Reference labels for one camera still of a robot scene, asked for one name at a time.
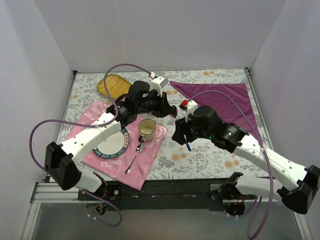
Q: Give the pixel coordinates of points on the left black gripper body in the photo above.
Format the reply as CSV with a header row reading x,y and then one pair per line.
x,y
162,106

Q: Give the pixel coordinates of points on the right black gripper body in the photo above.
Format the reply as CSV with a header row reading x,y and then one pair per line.
x,y
182,130

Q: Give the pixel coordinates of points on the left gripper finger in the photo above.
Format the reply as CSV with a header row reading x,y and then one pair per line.
x,y
173,111
165,106

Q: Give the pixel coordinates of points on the iridescent rainbow spoon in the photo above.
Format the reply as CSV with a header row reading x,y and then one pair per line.
x,y
187,143

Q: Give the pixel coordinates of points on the purple cloth napkin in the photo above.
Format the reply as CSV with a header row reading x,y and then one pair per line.
x,y
230,101

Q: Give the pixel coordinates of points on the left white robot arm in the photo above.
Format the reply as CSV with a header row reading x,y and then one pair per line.
x,y
61,160

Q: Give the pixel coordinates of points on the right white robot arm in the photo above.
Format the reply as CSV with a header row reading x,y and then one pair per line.
x,y
293,184

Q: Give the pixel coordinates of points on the cream enamel mug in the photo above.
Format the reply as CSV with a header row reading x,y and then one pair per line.
x,y
147,129

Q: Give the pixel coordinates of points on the yellow woven tray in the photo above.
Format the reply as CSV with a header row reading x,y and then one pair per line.
x,y
116,85

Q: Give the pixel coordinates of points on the silver spoon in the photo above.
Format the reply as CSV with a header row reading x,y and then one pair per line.
x,y
139,150

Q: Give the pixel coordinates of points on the white plate blue rim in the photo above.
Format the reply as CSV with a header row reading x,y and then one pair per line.
x,y
113,146

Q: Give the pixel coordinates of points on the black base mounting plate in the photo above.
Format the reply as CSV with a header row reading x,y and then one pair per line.
x,y
171,194

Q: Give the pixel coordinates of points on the pink floral cloth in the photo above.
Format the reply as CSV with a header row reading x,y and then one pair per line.
x,y
123,168

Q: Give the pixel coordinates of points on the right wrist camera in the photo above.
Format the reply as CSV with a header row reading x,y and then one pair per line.
x,y
189,106

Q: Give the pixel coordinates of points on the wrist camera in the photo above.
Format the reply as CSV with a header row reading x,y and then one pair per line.
x,y
158,83
189,106

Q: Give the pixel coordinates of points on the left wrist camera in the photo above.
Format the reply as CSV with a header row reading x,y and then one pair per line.
x,y
158,83

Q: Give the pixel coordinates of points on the aluminium frame rail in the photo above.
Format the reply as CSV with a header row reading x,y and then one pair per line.
x,y
53,213

